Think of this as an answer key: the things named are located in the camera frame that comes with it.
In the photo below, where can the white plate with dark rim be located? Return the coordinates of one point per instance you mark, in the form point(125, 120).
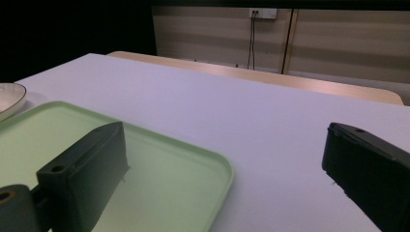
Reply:
point(8, 96)

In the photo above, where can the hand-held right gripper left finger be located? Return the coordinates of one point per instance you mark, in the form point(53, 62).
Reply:
point(83, 174)

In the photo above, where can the white wall socket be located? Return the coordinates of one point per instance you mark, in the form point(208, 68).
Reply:
point(262, 13)

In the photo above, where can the light wooden table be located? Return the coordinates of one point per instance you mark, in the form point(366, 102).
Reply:
point(257, 75)

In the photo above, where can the light green plastic tray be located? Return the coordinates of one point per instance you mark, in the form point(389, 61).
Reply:
point(167, 180)

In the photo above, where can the white table cover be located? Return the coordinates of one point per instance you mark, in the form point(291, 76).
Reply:
point(225, 112)

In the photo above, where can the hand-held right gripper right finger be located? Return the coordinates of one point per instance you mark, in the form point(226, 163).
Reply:
point(370, 170)

